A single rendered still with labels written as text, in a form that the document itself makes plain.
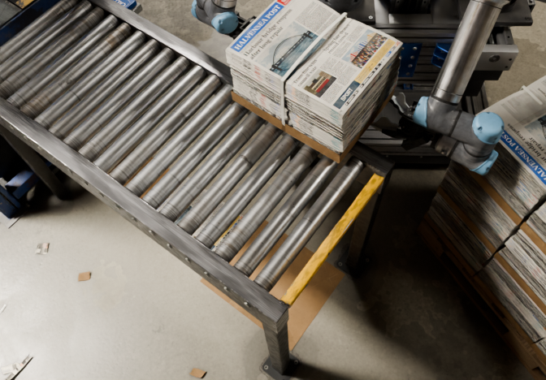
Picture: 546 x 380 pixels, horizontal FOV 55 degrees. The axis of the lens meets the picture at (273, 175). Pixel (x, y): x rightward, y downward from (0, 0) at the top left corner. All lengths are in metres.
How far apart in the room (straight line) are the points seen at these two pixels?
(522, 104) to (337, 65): 0.58
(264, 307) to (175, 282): 0.96
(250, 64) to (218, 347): 1.16
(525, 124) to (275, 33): 0.74
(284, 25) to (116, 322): 1.35
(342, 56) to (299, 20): 0.17
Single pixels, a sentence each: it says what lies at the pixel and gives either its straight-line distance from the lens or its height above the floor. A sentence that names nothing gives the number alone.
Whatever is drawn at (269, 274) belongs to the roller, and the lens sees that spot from 1.32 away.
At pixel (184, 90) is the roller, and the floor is 0.79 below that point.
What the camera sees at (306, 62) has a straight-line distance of 1.36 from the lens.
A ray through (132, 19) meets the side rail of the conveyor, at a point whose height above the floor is 0.80.
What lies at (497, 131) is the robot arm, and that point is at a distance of 1.39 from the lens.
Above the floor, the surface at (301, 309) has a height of 0.00.
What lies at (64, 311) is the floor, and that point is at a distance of 2.31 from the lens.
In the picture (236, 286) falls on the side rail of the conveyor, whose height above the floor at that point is 0.80.
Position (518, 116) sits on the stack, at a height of 0.83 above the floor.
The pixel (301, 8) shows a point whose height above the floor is 1.03.
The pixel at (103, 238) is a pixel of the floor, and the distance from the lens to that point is 2.36.
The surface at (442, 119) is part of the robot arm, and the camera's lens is 1.40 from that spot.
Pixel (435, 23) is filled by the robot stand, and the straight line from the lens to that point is 1.94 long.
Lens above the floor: 2.05
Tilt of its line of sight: 61 degrees down
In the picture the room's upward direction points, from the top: 5 degrees counter-clockwise
